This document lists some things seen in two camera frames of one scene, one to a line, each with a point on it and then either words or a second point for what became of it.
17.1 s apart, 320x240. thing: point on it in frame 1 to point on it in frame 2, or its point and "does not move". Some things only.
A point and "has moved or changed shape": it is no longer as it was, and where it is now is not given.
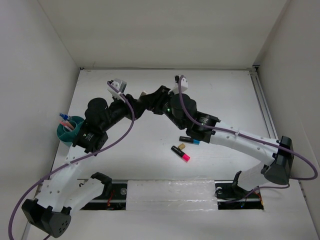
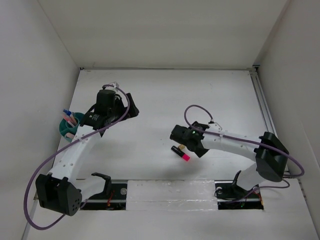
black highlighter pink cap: [184, 156] does not move
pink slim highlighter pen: [66, 127] to [67, 118]
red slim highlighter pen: [66, 123] has moved or changed shape
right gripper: [155, 101] to [202, 151]
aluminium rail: [263, 103] does not move
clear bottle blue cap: [65, 116] to [67, 111]
